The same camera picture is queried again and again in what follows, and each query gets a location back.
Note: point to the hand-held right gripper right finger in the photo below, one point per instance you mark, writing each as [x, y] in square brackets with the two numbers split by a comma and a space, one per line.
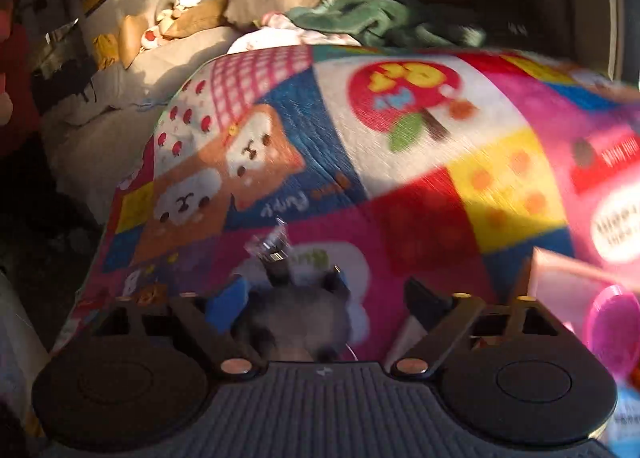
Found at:
[425, 305]

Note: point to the orange cushion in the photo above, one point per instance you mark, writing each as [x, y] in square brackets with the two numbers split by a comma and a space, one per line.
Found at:
[132, 38]

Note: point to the green blanket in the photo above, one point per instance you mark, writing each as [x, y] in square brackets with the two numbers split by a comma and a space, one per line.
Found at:
[370, 13]

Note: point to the tan pillow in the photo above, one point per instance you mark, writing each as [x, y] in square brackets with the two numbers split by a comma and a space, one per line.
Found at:
[200, 18]

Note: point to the white cardboard box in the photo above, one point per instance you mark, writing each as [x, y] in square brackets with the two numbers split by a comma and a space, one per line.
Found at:
[560, 278]

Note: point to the colourful cartoon play mat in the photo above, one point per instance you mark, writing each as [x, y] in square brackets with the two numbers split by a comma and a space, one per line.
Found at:
[400, 188]

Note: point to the white pink cloth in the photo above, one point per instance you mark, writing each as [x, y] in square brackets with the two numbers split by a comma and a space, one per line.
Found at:
[270, 41]

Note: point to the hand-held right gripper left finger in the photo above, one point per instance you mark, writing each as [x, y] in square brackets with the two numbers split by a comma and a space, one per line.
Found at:
[227, 300]

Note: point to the dark red cloth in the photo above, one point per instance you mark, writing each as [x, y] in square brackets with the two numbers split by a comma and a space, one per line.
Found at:
[15, 68]

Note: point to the beige bedding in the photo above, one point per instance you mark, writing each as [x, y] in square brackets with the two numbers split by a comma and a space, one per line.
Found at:
[100, 148]

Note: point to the white battery charger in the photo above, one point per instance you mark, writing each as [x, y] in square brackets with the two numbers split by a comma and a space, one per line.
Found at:
[290, 318]

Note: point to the pink plastic basket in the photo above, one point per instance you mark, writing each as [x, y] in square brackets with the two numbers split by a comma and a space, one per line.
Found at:
[615, 333]

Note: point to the small yellow cushion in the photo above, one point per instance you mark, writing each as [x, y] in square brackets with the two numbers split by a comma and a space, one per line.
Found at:
[106, 51]

